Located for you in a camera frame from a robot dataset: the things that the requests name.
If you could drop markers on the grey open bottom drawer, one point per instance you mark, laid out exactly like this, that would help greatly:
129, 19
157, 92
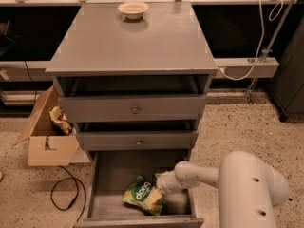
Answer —
112, 173

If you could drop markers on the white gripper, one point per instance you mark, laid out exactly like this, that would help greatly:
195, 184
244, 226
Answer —
164, 183

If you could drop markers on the round brass knob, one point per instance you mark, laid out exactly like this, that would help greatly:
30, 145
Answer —
139, 142
135, 110

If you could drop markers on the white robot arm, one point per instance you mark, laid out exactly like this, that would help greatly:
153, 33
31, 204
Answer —
248, 188

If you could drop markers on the metal support pole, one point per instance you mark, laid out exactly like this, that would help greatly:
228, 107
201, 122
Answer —
262, 54

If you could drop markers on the grey top drawer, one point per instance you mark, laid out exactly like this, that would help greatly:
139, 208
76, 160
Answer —
118, 109

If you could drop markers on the grey wooden drawer cabinet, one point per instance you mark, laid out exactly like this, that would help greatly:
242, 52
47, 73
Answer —
164, 53

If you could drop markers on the round brass middle knob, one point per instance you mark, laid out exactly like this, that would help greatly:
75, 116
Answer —
139, 142

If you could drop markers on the white paper bowl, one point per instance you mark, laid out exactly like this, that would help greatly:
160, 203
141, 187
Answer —
133, 10

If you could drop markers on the round brass top knob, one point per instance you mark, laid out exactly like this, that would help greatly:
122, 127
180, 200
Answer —
135, 110

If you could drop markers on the green rice chip bag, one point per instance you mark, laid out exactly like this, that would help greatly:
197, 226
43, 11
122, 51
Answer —
143, 194

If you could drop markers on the crumpled yellow snack bag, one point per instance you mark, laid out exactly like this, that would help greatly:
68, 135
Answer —
57, 117

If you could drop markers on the open cardboard box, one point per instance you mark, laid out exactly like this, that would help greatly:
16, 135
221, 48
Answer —
47, 145

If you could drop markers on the dark grey side cabinet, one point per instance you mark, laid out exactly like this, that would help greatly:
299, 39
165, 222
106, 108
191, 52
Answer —
287, 88

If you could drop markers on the grey middle drawer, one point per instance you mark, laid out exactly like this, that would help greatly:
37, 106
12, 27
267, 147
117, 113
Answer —
105, 141

